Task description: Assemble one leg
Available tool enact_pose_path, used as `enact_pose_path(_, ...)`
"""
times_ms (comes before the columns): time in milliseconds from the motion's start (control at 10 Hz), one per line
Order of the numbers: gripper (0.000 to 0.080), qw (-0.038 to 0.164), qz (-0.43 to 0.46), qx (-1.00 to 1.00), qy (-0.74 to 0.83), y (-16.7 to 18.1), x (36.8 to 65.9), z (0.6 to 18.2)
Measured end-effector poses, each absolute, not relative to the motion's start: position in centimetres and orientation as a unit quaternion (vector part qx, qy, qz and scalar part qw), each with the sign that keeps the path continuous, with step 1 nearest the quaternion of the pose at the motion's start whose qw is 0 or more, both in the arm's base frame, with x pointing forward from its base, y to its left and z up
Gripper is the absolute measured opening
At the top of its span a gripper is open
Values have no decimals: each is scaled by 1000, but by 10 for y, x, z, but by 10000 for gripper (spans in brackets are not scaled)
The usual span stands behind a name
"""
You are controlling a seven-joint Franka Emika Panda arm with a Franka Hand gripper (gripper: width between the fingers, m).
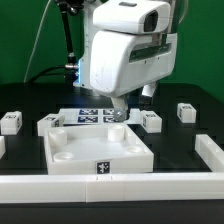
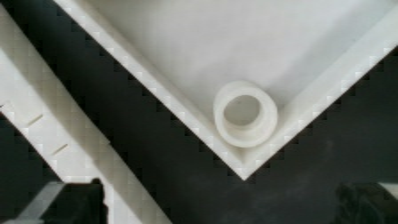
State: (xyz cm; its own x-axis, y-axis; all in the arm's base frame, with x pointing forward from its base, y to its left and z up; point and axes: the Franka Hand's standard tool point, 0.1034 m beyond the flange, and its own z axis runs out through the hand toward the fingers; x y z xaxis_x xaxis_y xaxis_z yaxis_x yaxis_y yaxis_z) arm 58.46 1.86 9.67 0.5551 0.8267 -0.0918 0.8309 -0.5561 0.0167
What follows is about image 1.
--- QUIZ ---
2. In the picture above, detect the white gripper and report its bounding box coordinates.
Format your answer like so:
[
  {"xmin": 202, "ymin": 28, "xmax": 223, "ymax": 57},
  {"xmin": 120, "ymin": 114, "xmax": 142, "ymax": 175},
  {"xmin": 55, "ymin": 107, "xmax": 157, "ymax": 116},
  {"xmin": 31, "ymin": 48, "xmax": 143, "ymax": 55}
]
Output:
[{"xmin": 90, "ymin": 0, "xmax": 178, "ymax": 121}]

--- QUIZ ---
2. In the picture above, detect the white square table top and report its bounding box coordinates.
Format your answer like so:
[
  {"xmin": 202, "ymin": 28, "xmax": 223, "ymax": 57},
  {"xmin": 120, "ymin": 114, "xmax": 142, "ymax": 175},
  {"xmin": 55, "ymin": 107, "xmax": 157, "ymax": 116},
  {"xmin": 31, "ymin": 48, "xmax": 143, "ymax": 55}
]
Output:
[{"xmin": 44, "ymin": 124, "xmax": 154, "ymax": 175}]

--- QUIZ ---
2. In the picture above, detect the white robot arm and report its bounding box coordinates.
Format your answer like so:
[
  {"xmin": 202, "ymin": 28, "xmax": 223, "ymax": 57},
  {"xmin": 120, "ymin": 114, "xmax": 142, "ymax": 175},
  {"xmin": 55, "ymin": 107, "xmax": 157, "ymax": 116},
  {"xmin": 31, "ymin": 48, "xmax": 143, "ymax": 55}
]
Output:
[{"xmin": 74, "ymin": 0, "xmax": 188, "ymax": 121}]

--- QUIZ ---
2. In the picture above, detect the white marker tag sheet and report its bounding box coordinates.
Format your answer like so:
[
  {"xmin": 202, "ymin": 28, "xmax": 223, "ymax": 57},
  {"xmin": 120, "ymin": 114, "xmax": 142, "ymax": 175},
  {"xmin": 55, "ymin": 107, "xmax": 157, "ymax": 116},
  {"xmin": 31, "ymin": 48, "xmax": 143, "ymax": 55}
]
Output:
[{"xmin": 59, "ymin": 108, "xmax": 141, "ymax": 125}]

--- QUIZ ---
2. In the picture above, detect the white left fence piece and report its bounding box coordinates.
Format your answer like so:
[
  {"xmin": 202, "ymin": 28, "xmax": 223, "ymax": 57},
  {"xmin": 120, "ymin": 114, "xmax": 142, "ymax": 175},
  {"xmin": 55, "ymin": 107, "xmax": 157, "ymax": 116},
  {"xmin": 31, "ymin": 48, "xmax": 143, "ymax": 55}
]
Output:
[{"xmin": 0, "ymin": 136, "xmax": 6, "ymax": 159}]

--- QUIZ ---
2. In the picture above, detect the black cable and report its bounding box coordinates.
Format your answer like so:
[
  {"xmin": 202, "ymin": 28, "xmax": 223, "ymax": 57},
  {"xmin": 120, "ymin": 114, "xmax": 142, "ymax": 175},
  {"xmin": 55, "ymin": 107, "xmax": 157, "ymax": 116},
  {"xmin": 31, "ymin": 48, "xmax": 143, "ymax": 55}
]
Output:
[{"xmin": 26, "ymin": 64, "xmax": 79, "ymax": 84}]

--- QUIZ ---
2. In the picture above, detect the white front fence wall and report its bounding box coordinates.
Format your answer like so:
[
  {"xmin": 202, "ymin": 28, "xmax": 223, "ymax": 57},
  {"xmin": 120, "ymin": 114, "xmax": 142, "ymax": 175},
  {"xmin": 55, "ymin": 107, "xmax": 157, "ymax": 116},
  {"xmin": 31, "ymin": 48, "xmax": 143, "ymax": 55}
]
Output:
[{"xmin": 0, "ymin": 172, "xmax": 224, "ymax": 203}]

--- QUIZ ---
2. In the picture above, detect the white thin cable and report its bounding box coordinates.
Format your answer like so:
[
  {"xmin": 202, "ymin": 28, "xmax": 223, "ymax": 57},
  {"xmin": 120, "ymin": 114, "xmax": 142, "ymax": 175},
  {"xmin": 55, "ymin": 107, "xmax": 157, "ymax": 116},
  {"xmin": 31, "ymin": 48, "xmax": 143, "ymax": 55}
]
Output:
[{"xmin": 23, "ymin": 0, "xmax": 54, "ymax": 84}]

